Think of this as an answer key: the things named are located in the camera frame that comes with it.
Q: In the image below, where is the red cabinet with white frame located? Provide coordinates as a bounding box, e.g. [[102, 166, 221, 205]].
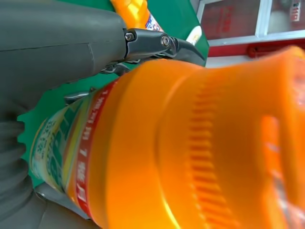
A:
[[196, 0, 305, 69]]

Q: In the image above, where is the orange bottle with clear cap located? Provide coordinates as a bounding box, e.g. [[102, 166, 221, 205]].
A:
[[29, 45, 305, 229], [110, 0, 165, 33]]

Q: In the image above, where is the white plastic bottle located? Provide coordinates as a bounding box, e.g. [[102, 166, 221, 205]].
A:
[[185, 25, 203, 47]]

